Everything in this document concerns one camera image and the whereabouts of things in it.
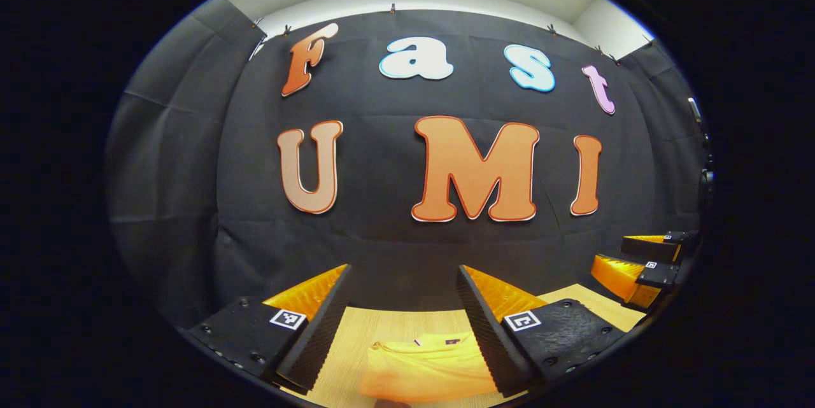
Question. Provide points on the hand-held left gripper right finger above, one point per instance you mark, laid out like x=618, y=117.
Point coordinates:
x=490, y=338

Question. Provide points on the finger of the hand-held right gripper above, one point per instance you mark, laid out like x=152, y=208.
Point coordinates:
x=649, y=247
x=659, y=274

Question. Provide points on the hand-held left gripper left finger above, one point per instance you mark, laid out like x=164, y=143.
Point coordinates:
x=318, y=338

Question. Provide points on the orange T-shirt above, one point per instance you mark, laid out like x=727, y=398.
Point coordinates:
x=426, y=370

